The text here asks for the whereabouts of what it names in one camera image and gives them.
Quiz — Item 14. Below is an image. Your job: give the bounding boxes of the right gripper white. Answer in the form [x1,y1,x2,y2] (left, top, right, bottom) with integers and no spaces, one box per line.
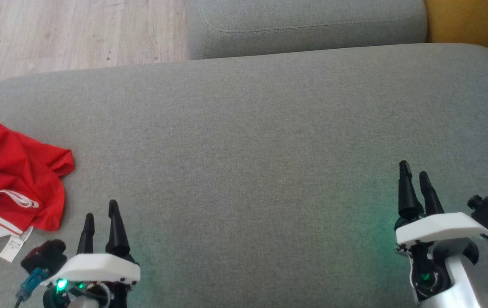
[395,160,488,302]

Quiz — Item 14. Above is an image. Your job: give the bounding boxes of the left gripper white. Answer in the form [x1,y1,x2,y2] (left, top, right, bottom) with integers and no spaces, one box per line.
[43,199,141,308]

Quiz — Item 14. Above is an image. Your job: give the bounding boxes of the red shorts with white trim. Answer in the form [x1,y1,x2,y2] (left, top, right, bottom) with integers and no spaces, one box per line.
[0,119,75,210]

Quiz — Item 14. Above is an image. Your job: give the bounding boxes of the grey fabric sofa seat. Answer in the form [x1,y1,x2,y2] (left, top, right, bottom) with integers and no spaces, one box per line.
[0,43,488,308]

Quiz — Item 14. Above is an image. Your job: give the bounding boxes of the grey sofa back cushion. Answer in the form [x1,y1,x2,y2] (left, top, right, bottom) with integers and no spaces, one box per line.
[187,0,428,60]

